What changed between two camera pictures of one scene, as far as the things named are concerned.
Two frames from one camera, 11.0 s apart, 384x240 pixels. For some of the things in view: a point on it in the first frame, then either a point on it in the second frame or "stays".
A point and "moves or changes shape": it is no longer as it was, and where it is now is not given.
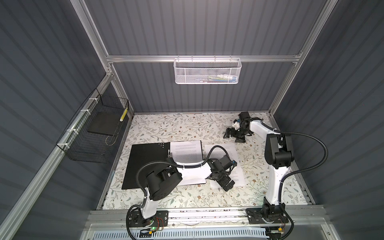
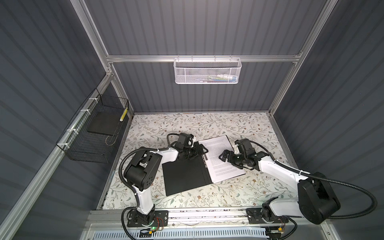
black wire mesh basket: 93,134 stays
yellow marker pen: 123,116 stays
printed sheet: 236,174 moves or changes shape
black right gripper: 232,130 to 230,159
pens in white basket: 221,78 stays
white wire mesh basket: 207,70 stays
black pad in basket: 106,123 stays
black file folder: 140,154 moves or changes shape
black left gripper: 223,183 to 196,153
